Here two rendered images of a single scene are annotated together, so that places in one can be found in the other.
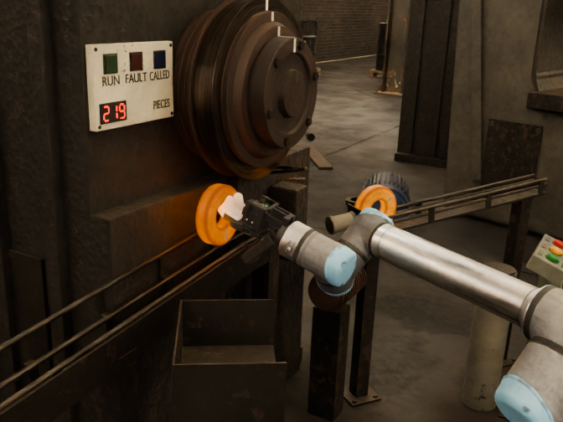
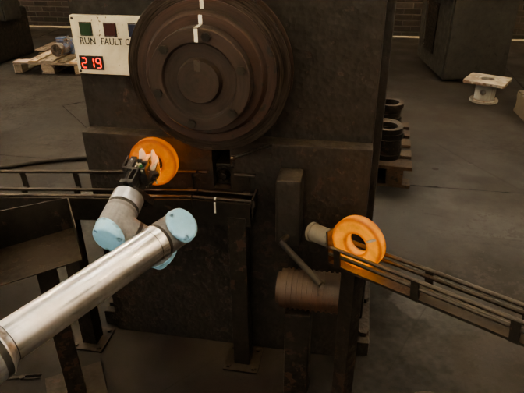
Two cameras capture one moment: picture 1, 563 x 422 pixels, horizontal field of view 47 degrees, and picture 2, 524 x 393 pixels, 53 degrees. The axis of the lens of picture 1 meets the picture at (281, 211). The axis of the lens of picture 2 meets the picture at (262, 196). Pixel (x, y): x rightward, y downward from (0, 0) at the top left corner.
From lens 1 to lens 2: 1.96 m
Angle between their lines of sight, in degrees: 66
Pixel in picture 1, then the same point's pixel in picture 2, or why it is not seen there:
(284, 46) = (175, 35)
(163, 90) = not seen: hidden behind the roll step
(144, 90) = (121, 51)
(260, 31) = (174, 17)
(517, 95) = not seen: outside the picture
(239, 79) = (146, 58)
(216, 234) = not seen: hidden behind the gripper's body
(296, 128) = (214, 115)
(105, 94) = (83, 49)
